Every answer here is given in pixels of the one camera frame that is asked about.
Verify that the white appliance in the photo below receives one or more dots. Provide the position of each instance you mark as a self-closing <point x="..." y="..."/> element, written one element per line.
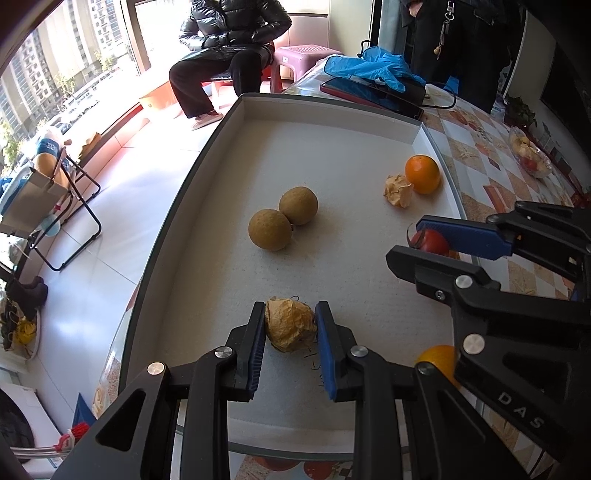
<point x="18" y="415"/>

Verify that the brown round fruit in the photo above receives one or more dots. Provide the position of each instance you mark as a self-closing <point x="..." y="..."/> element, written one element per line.
<point x="298" y="205"/>
<point x="270" y="229"/>

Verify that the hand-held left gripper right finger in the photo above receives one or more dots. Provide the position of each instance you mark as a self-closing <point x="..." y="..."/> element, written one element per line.
<point x="325" y="360"/>

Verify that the window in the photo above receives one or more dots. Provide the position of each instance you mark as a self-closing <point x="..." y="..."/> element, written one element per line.
<point x="55" y="69"/>

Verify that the black television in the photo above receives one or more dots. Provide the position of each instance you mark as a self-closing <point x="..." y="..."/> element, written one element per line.
<point x="572" y="101"/>

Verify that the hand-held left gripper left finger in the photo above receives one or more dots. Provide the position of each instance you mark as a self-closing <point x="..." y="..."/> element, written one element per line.
<point x="256" y="360"/>

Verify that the glass fruit bowl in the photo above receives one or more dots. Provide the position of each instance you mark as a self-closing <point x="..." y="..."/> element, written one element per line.
<point x="531" y="159"/>

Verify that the tan bag with blue label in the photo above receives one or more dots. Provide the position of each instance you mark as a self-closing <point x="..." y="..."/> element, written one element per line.
<point x="48" y="152"/>

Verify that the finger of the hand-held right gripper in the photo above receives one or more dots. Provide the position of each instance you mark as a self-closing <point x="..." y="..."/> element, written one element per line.
<point x="461" y="235"/>
<point x="434" y="270"/>

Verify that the black folding chair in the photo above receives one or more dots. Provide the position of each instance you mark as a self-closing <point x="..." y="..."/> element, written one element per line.
<point x="90" y="184"/>

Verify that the red apple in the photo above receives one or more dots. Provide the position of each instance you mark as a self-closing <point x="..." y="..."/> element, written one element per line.
<point x="431" y="242"/>

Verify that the black pouch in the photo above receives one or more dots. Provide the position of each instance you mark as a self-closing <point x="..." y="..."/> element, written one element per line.
<point x="401" y="101"/>

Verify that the green potted plant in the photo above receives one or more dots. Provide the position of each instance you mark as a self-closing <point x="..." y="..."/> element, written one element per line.
<point x="519" y="110"/>

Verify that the grey cardboard tray box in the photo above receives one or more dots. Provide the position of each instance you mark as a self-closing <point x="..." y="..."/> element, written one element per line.
<point x="207" y="286"/>

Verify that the pink plastic stool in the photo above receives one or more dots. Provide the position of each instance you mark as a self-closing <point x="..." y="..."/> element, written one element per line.
<point x="304" y="57"/>

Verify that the smooth orange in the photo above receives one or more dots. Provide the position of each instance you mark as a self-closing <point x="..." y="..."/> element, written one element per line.
<point x="436" y="357"/>
<point x="422" y="174"/>

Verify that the blue plastic bag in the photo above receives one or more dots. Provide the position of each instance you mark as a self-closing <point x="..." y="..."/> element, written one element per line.
<point x="369" y="69"/>

